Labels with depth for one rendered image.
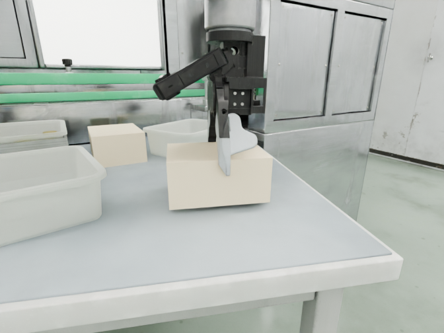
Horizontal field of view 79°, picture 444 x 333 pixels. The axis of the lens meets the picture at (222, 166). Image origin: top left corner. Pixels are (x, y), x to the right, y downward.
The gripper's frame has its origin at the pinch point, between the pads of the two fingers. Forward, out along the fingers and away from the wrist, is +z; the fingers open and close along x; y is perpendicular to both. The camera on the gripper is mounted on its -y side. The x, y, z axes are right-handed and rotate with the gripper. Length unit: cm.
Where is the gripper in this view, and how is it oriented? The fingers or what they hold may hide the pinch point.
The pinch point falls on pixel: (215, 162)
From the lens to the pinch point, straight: 46.0
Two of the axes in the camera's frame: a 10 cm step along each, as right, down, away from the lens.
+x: -1.8, -3.1, 9.3
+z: -0.1, 9.5, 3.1
